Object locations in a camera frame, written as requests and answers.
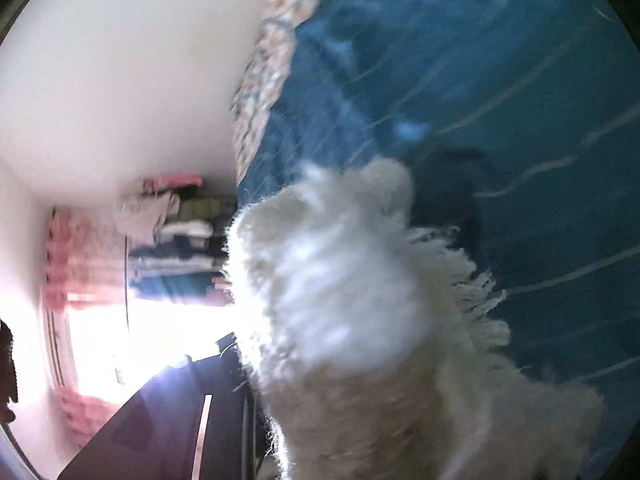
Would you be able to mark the rack of hanging clothes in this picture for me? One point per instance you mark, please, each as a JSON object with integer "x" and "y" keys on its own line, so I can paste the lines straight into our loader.
{"x": 170, "y": 240}

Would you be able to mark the plaid blanket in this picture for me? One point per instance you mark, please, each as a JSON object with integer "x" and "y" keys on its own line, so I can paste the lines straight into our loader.
{"x": 270, "y": 60}

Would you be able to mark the white tweed jacket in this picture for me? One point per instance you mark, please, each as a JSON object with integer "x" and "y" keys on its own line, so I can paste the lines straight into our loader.
{"x": 350, "y": 310}

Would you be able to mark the dark cabinet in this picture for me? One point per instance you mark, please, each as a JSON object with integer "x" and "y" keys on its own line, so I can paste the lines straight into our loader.
{"x": 160, "y": 425}

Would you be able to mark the dark cloth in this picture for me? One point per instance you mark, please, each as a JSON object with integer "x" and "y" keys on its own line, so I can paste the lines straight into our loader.
{"x": 6, "y": 365}

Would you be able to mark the blue striped bedsheet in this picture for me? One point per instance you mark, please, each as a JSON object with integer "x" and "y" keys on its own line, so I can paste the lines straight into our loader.
{"x": 500, "y": 60}

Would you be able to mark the pink curtain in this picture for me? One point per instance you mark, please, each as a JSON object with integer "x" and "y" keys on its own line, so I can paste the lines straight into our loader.
{"x": 65, "y": 260}

